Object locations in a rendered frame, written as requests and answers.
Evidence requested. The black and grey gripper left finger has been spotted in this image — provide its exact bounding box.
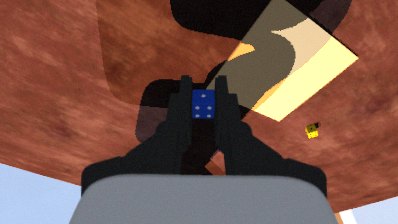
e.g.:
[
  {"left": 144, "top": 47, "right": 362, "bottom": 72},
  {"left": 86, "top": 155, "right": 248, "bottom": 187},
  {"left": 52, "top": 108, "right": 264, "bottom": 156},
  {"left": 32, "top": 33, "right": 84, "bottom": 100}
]
[{"left": 81, "top": 75, "right": 193, "bottom": 197}]

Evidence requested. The yellow die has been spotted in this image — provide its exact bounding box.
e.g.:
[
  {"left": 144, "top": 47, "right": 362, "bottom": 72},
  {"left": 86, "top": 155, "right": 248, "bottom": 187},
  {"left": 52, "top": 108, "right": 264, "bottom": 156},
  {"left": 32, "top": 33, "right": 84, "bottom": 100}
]
[{"left": 305, "top": 125, "right": 318, "bottom": 138}]

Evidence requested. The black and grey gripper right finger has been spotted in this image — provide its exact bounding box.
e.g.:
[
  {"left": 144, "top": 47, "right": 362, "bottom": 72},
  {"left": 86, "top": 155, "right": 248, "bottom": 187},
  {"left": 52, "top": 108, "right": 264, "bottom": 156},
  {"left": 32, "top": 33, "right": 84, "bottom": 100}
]
[{"left": 214, "top": 75, "right": 327, "bottom": 198}]

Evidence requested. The blue die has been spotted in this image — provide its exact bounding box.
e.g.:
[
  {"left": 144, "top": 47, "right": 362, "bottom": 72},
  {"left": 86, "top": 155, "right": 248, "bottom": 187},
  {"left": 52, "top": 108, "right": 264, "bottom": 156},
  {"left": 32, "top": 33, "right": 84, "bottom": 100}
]
[{"left": 192, "top": 89, "right": 215, "bottom": 119}]

